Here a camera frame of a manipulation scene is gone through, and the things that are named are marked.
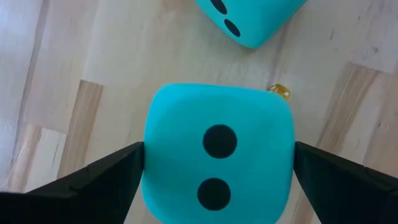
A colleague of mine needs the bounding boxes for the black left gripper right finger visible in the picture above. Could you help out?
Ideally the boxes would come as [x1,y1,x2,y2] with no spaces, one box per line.
[293,141,398,224]

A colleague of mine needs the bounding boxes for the small yellow translucent die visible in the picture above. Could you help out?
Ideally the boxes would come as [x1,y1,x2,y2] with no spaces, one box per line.
[267,83,292,101]

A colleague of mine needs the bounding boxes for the teal foam die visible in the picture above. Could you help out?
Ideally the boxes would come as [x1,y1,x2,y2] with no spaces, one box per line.
[141,82,295,224]
[195,0,308,49]

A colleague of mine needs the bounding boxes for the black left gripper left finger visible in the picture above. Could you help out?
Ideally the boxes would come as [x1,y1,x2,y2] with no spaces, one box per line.
[24,141,146,224]

